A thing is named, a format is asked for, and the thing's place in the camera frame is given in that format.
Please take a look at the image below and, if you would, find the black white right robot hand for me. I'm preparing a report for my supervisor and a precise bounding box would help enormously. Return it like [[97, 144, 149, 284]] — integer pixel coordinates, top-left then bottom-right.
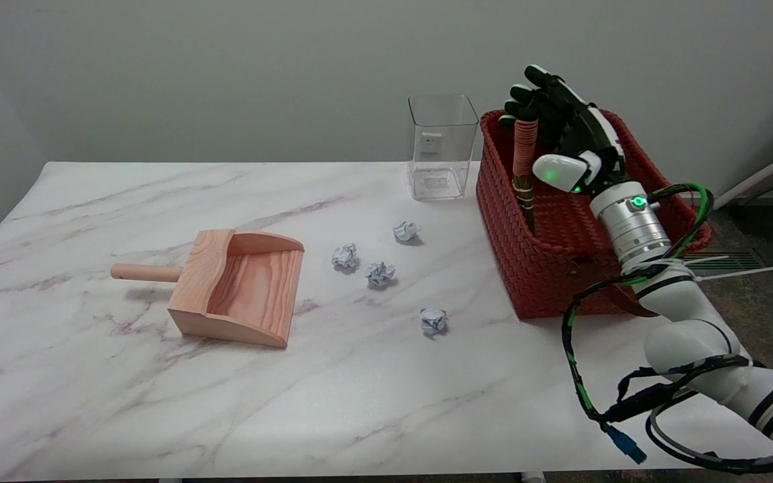
[[499, 64, 627, 197]]

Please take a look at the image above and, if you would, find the small straw hand broom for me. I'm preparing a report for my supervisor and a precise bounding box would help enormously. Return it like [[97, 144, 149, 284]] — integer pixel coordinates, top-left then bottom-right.
[[511, 117, 539, 233]]

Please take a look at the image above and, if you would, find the red woven basket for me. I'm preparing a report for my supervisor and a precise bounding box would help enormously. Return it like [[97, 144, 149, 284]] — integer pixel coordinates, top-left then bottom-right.
[[475, 107, 713, 320]]

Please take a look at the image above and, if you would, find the clear square plastic container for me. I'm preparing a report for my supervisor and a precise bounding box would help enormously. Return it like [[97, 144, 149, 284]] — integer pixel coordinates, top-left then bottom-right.
[[407, 94, 480, 202]]

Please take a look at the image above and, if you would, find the floor vent grille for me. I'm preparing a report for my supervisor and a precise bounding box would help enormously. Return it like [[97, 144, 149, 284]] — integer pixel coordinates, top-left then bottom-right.
[[684, 249, 773, 270]]

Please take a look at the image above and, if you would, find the white curved tube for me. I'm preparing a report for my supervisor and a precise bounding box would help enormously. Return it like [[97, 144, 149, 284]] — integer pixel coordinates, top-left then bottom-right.
[[714, 140, 773, 209]]

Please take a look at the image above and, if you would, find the wooden dustpan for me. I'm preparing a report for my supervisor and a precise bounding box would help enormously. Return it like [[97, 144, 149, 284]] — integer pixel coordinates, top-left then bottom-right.
[[110, 229, 305, 349]]

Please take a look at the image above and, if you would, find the black green robot cable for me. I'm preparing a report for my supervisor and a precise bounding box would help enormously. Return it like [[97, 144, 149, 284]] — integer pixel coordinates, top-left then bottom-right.
[[560, 182, 773, 475]]

